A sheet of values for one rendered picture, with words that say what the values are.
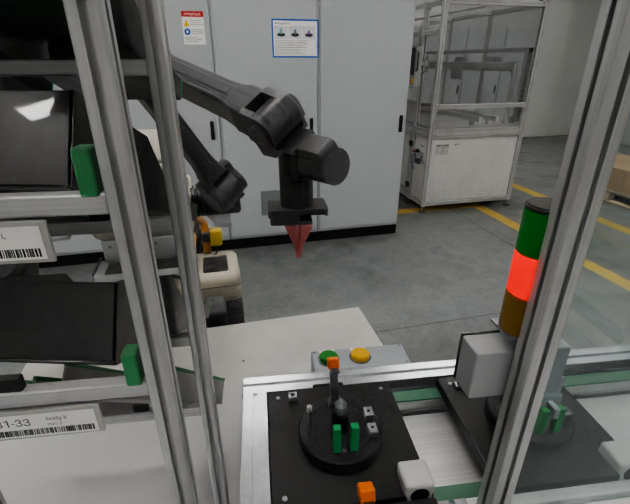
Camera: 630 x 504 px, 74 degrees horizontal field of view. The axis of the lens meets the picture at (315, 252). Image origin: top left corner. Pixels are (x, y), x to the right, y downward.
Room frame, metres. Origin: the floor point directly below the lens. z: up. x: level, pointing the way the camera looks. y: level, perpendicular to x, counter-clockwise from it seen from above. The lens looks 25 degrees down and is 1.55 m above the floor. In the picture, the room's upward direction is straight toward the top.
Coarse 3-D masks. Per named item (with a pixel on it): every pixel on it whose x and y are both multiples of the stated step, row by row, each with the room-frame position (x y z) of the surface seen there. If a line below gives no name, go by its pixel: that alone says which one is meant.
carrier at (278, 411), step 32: (352, 384) 0.63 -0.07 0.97; (384, 384) 0.63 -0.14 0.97; (288, 416) 0.55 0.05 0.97; (320, 416) 0.53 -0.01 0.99; (352, 416) 0.53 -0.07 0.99; (384, 416) 0.55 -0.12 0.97; (288, 448) 0.48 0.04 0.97; (320, 448) 0.47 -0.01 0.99; (352, 448) 0.46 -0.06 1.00; (384, 448) 0.48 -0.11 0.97; (288, 480) 0.43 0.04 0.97; (320, 480) 0.43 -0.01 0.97; (352, 480) 0.43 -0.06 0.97; (384, 480) 0.43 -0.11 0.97; (416, 480) 0.41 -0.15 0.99
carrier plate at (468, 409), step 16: (448, 384) 0.63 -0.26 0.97; (448, 400) 0.59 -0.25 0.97; (464, 400) 0.59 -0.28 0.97; (480, 400) 0.59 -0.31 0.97; (464, 416) 0.55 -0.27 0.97; (480, 416) 0.55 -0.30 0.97; (464, 432) 0.53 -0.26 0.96; (480, 432) 0.52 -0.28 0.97; (480, 448) 0.48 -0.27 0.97; (480, 464) 0.47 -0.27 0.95
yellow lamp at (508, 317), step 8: (504, 296) 0.42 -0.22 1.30; (512, 296) 0.40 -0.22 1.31; (504, 304) 0.41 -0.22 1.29; (512, 304) 0.40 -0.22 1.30; (520, 304) 0.39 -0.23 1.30; (504, 312) 0.41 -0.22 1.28; (512, 312) 0.40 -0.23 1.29; (520, 312) 0.39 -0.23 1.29; (504, 320) 0.41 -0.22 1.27; (512, 320) 0.40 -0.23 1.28; (520, 320) 0.39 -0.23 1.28; (504, 328) 0.40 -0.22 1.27; (512, 328) 0.40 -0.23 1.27; (520, 328) 0.39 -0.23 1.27
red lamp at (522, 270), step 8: (520, 256) 0.41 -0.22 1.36; (512, 264) 0.42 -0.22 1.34; (520, 264) 0.40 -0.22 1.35; (528, 264) 0.40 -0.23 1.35; (536, 264) 0.39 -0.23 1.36; (512, 272) 0.41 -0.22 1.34; (520, 272) 0.40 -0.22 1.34; (528, 272) 0.39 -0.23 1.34; (512, 280) 0.41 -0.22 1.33; (520, 280) 0.40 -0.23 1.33; (528, 280) 0.39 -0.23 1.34; (512, 288) 0.41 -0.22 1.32; (520, 288) 0.40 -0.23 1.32; (528, 288) 0.39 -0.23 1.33; (520, 296) 0.40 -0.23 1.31; (528, 296) 0.39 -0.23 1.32
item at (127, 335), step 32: (0, 288) 0.32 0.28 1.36; (32, 288) 0.32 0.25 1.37; (64, 288) 0.32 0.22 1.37; (96, 288) 0.32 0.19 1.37; (0, 320) 0.31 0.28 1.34; (32, 320) 0.31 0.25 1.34; (64, 320) 0.31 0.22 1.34; (96, 320) 0.31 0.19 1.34; (128, 320) 0.33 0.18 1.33; (0, 352) 0.30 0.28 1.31; (32, 352) 0.30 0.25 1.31; (64, 352) 0.30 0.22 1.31; (96, 352) 0.30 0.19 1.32
